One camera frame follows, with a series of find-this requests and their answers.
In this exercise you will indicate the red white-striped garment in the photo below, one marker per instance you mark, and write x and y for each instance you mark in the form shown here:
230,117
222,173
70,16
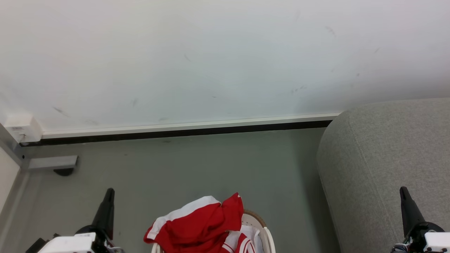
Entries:
242,242

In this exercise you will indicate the grey fabric sofa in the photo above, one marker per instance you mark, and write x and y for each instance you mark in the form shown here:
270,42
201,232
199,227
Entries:
379,158

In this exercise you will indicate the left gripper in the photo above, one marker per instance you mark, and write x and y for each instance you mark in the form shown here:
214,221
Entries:
70,244

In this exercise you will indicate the white partition with grey frame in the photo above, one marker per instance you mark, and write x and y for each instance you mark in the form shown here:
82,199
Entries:
52,162

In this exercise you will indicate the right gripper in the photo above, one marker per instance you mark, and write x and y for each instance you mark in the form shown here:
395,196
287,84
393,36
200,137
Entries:
434,242

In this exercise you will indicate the white laundry basket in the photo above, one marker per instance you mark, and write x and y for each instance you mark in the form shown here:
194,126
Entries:
269,240

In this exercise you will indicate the red shirt with white trim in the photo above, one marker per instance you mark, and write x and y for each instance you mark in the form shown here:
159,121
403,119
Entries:
200,225

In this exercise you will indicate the black and white baseboard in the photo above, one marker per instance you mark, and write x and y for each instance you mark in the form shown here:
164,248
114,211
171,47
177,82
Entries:
175,130

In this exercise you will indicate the black caster wheel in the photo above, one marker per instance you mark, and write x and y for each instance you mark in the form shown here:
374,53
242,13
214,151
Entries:
64,172

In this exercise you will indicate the white wall outlet box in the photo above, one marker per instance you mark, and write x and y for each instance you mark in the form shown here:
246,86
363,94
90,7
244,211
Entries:
23,127

